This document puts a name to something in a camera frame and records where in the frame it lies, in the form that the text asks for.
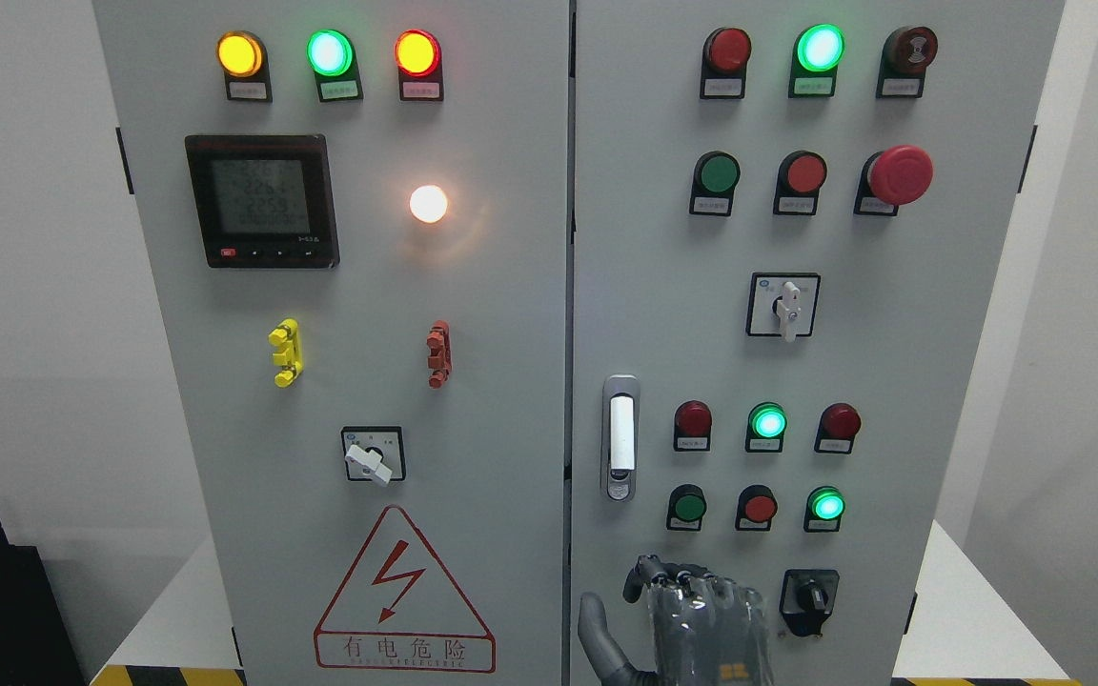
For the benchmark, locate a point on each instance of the green lit indicator middle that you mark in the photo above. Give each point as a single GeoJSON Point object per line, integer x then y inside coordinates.
{"type": "Point", "coordinates": [765, 428]}

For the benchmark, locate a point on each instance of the grey right cabinet door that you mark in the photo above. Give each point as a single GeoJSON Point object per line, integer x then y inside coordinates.
{"type": "Point", "coordinates": [663, 295]}

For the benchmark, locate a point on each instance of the left door white selector switch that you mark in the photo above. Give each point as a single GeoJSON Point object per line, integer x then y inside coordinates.
{"type": "Point", "coordinates": [374, 453]}

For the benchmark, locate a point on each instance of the green lit indicator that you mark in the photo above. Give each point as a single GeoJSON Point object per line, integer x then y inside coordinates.
{"type": "Point", "coordinates": [816, 58]}
{"type": "Point", "coordinates": [765, 428]}
{"type": "Point", "coordinates": [824, 510]}

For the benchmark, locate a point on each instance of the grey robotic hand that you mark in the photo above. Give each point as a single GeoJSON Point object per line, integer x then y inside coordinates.
{"type": "Point", "coordinates": [708, 630]}

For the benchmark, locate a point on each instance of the red push button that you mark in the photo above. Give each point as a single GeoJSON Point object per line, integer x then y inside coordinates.
{"type": "Point", "coordinates": [799, 180]}
{"type": "Point", "coordinates": [756, 509]}

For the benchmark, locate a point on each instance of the white selector switch upper right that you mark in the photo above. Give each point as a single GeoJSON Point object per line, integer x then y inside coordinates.
{"type": "Point", "coordinates": [782, 304]}

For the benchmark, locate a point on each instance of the green indicator light top left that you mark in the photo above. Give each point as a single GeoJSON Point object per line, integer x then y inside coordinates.
{"type": "Point", "coordinates": [333, 59]}

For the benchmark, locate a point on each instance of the red push button upper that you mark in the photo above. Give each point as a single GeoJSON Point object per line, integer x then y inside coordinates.
{"type": "Point", "coordinates": [799, 180]}

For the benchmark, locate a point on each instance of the grey cabinet door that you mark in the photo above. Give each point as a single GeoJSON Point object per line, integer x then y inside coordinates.
{"type": "Point", "coordinates": [663, 295]}
{"type": "Point", "coordinates": [485, 453]}

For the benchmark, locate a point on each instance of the green push button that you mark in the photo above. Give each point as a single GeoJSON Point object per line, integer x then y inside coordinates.
{"type": "Point", "coordinates": [713, 184]}
{"type": "Point", "coordinates": [686, 509]}

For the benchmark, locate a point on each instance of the green push button upper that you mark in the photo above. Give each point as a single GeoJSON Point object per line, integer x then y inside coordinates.
{"type": "Point", "coordinates": [713, 184]}

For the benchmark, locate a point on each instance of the red triangle warning sticker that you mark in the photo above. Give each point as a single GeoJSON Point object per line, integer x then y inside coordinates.
{"type": "Point", "coordinates": [399, 608]}

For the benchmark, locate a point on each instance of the red push button lower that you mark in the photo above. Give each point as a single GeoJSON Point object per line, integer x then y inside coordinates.
{"type": "Point", "coordinates": [756, 509]}

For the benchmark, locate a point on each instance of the dark red indicator top right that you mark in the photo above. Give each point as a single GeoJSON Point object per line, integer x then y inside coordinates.
{"type": "Point", "coordinates": [724, 60]}

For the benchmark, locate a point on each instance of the black digital power meter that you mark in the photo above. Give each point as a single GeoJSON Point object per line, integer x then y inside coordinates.
{"type": "Point", "coordinates": [264, 201]}

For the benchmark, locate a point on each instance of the white lit indicator light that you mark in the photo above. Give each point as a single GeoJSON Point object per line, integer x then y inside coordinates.
{"type": "Point", "coordinates": [429, 203]}

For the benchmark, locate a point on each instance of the red lit indicator light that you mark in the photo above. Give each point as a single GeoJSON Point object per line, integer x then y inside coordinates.
{"type": "Point", "coordinates": [419, 60]}

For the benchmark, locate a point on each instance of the grey left cabinet door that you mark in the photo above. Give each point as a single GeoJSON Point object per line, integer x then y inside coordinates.
{"type": "Point", "coordinates": [485, 453]}

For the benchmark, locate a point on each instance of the yellow terminal clip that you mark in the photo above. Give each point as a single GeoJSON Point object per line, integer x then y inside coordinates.
{"type": "Point", "coordinates": [287, 354]}

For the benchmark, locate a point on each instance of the green lit indicator top right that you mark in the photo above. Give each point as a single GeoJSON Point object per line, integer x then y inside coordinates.
{"type": "Point", "coordinates": [816, 58]}

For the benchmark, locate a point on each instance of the silver door handle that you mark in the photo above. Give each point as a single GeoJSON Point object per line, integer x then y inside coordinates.
{"type": "Point", "coordinates": [619, 436]}

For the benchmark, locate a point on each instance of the red emergency stop button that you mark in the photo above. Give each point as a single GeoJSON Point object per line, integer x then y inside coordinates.
{"type": "Point", "coordinates": [892, 178]}

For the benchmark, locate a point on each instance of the dark red buzzer indicator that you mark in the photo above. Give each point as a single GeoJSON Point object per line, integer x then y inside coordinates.
{"type": "Point", "coordinates": [906, 55]}

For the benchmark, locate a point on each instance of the dark red indicator middle left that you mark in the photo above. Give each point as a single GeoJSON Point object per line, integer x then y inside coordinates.
{"type": "Point", "coordinates": [693, 425]}

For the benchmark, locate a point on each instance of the green push button lower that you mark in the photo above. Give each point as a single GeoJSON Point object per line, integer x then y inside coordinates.
{"type": "Point", "coordinates": [686, 509]}

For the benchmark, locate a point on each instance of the black box with antenna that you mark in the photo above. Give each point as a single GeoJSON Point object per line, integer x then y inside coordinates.
{"type": "Point", "coordinates": [35, 648]}

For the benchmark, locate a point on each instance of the red terminal clip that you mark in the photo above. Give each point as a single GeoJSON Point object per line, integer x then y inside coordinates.
{"type": "Point", "coordinates": [439, 359]}

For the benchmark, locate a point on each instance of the dark red indicator middle right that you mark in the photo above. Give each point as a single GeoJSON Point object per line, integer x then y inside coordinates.
{"type": "Point", "coordinates": [838, 427]}

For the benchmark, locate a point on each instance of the green lit indicator lower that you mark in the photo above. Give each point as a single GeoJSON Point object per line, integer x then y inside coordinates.
{"type": "Point", "coordinates": [824, 510]}

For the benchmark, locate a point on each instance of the yellow indicator light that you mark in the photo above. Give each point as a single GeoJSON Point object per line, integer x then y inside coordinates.
{"type": "Point", "coordinates": [244, 60]}

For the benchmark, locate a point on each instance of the black rotary selector switch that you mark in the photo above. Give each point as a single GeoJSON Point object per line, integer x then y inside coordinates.
{"type": "Point", "coordinates": [808, 599]}

